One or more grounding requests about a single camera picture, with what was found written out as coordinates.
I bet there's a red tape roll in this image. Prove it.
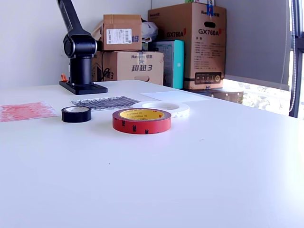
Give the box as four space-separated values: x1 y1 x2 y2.
112 108 172 135

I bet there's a white tape roll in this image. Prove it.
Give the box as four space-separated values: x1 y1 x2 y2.
132 101 190 119

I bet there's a black tape roll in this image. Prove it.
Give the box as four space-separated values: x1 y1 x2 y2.
61 106 92 124

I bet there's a blank white paper sheet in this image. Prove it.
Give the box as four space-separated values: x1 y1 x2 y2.
140 90 211 103

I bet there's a black scribbled paper sheet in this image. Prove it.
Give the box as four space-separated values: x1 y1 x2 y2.
69 95 141 112

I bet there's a cardboard box with Chinese print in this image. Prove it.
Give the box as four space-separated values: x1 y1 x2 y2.
91 50 165 86

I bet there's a teal carton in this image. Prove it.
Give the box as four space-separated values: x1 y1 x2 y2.
148 39 185 90

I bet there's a large GX760A cardboard box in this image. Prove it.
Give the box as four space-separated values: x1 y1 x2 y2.
147 2 227 90

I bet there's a white plastic bag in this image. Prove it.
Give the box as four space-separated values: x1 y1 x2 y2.
142 20 159 43

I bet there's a small cardboard box shipping label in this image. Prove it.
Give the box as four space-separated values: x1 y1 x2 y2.
92 14 143 51

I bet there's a red scribbled paper sheet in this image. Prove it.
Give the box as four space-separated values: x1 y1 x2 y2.
0 101 59 123

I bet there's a grey roller blind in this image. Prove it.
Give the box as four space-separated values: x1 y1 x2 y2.
215 0 292 92

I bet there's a black power cable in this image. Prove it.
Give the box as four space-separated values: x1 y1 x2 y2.
101 51 112 81

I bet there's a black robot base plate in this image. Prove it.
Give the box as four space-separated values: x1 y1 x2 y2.
59 80 108 95

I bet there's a dark window frame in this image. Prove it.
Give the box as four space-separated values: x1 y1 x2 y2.
288 0 304 119

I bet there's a white bead chain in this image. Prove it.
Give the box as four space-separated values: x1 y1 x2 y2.
288 0 297 112

